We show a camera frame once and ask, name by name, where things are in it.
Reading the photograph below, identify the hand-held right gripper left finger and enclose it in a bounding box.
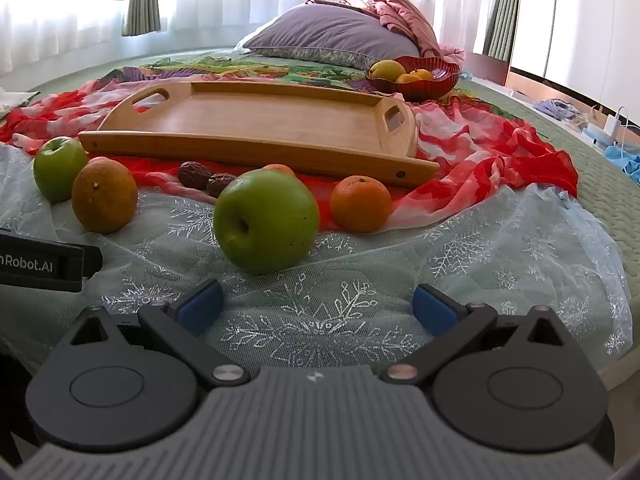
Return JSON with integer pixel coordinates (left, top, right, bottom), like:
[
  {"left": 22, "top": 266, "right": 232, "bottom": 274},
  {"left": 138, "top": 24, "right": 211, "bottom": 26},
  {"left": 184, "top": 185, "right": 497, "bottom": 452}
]
[{"left": 64, "top": 279, "right": 251, "bottom": 389}]

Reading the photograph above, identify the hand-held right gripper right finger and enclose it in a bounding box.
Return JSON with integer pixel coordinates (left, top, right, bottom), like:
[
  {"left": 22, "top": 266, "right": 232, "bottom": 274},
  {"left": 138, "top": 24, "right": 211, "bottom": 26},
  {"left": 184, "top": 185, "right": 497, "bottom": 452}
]
[{"left": 381, "top": 284, "right": 576, "bottom": 386}]

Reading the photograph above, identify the large brownish orange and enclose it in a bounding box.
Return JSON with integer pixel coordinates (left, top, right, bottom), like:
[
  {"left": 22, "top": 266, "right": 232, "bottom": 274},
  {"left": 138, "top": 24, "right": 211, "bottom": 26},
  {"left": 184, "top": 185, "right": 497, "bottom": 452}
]
[{"left": 71, "top": 156, "right": 139, "bottom": 234}]

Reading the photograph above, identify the green apple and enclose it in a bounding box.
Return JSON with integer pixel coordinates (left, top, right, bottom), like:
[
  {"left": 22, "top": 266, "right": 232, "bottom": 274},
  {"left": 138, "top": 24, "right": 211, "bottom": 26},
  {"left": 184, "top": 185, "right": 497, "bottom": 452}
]
[
  {"left": 33, "top": 136, "right": 89, "bottom": 204},
  {"left": 212, "top": 169, "right": 320, "bottom": 276}
]

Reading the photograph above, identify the dried red date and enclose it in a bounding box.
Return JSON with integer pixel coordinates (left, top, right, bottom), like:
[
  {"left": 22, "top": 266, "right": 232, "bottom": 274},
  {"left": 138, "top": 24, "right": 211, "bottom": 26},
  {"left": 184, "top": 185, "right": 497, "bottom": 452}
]
[
  {"left": 178, "top": 161, "right": 213, "bottom": 191},
  {"left": 206, "top": 173, "right": 237, "bottom": 199}
]

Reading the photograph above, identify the wooden serving tray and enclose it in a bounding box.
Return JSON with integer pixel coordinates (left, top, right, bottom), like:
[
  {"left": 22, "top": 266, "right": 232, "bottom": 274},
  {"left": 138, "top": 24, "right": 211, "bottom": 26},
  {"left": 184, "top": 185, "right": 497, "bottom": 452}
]
[{"left": 78, "top": 80, "right": 440, "bottom": 190}]

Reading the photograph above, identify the snowflake tulle cloth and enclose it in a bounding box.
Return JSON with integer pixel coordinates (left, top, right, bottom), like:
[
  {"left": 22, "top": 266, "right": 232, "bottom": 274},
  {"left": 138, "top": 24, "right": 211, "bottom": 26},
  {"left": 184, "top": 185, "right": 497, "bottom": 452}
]
[{"left": 0, "top": 142, "right": 633, "bottom": 371}]

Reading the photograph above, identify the red and white scarf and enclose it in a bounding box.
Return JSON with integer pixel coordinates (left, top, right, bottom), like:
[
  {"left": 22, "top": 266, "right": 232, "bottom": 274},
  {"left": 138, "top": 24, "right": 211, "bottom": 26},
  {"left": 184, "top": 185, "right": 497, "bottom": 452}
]
[{"left": 0, "top": 77, "right": 579, "bottom": 233}]

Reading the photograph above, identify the red glass bowl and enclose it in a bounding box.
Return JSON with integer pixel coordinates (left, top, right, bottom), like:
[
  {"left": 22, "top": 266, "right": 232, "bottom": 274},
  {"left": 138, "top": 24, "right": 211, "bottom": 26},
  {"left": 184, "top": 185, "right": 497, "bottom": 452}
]
[{"left": 364, "top": 56, "right": 461, "bottom": 102}]

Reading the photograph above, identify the lavender cloth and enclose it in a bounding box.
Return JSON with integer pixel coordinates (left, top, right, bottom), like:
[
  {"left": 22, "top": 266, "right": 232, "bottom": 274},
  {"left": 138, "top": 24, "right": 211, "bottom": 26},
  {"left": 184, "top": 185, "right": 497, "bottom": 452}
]
[{"left": 532, "top": 99, "right": 582, "bottom": 122}]

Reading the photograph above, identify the light blue box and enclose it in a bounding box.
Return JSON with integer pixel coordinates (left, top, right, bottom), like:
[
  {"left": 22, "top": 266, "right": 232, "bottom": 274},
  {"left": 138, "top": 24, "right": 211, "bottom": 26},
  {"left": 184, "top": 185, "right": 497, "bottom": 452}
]
[{"left": 582, "top": 126, "right": 620, "bottom": 147}]

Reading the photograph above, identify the colourful printed cloth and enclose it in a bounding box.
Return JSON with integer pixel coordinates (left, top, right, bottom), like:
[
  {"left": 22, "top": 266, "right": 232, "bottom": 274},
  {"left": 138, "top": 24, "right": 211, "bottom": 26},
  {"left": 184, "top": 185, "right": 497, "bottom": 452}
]
[{"left": 95, "top": 55, "right": 481, "bottom": 106}]

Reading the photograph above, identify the blue cloth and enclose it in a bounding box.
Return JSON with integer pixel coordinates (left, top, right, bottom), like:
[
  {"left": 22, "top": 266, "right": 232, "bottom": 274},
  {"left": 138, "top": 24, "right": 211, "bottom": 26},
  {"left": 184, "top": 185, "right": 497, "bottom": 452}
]
[{"left": 602, "top": 142, "right": 640, "bottom": 186}]

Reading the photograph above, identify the yellow mango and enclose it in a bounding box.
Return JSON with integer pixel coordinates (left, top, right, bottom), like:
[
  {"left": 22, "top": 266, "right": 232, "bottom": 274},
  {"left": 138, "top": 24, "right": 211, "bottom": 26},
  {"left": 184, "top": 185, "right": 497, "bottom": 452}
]
[{"left": 369, "top": 60, "right": 407, "bottom": 82}]

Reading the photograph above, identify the brown wooden headboard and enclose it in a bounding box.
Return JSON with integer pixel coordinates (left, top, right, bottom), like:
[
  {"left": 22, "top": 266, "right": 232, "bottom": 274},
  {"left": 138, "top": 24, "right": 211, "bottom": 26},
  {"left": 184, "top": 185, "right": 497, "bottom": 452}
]
[{"left": 460, "top": 50, "right": 512, "bottom": 86}]

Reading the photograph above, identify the pink quilt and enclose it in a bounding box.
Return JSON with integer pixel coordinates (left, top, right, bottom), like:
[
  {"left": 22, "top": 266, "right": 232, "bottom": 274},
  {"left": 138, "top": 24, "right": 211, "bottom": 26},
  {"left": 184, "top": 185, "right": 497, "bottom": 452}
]
[{"left": 367, "top": 0, "right": 466, "bottom": 68}]

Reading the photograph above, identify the purple pillow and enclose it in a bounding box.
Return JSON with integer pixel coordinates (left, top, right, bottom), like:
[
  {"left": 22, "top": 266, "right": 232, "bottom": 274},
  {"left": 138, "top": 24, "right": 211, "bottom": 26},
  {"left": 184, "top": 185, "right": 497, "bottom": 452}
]
[{"left": 235, "top": 2, "right": 426, "bottom": 69}]

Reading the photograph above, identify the white wardrobe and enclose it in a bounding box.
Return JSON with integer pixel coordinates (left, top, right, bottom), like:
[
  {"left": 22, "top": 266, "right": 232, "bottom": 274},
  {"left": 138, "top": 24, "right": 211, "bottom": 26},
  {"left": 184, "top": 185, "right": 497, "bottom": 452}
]
[{"left": 509, "top": 0, "right": 640, "bottom": 116}]

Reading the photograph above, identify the white charger with cable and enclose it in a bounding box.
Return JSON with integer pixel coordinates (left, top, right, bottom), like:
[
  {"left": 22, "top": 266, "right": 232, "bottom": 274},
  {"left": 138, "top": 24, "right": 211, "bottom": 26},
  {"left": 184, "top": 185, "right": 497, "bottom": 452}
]
[{"left": 616, "top": 106, "right": 640, "bottom": 153}]

